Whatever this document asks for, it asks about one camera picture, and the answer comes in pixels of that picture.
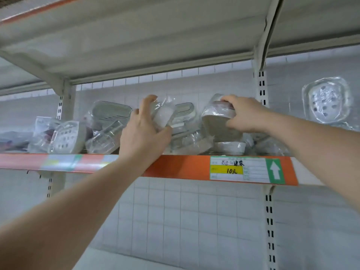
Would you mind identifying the person's right hand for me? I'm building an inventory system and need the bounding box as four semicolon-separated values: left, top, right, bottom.
221;94;276;134

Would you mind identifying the orange metal store shelving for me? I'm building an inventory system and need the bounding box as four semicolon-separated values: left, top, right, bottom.
0;0;360;270

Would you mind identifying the person's left hand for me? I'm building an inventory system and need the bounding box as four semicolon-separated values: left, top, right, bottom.
119;94;174;167

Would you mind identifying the person's right forearm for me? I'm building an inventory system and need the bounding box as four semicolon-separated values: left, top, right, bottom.
264;112;360;209

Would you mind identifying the soap dishes shelf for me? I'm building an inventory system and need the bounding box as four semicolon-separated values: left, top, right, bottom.
0;93;293;156

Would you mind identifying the person's left forearm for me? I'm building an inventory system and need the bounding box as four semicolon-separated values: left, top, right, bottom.
0;154;150;270

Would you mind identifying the white label green arrow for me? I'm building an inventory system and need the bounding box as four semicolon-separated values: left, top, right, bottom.
209;156;284;184

